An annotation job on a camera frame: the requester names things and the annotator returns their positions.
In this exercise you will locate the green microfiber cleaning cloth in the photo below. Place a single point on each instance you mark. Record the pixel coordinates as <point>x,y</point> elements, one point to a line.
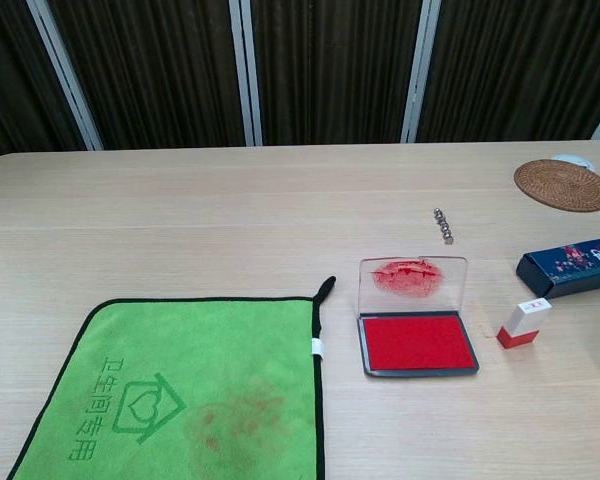
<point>180,380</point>

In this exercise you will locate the white and red stamp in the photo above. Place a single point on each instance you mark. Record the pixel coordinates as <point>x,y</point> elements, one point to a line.
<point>519,326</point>

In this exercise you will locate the round woven rattan coaster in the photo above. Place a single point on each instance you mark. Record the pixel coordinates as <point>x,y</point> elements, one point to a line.
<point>562,184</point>

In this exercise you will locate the red ink pad case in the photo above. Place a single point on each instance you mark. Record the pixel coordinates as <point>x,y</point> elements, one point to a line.
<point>418,344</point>

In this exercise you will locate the dark blue printed box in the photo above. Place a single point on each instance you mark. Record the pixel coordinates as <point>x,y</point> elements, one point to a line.
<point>575,264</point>

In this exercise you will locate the white round disc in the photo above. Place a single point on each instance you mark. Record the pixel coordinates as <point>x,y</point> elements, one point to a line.
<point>575,161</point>

